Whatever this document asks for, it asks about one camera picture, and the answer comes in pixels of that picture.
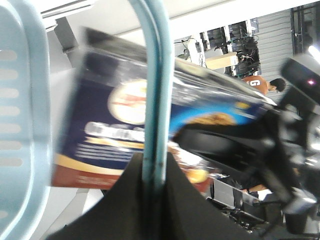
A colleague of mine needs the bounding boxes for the person in orange shirt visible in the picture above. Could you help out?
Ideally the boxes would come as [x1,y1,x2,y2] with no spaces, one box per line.
[242,75,287,95]

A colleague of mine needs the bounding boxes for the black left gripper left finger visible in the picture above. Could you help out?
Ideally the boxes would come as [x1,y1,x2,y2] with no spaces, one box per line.
[47,153,148,240]

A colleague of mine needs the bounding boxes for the light blue plastic basket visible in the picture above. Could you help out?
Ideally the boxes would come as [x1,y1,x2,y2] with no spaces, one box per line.
[0,0,174,240]

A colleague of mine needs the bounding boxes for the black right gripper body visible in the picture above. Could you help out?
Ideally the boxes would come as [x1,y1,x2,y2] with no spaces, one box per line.
[240,94,320,215]

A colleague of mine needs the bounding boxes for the dark blue Chocofello cookie box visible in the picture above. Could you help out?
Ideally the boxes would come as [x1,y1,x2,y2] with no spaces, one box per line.
[52,28,274,192]

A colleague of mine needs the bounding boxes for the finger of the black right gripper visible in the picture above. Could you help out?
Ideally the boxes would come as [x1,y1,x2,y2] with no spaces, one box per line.
[174,122,277,175]

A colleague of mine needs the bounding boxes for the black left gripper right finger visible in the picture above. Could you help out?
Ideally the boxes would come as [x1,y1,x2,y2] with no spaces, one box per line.
[159,152,253,240]

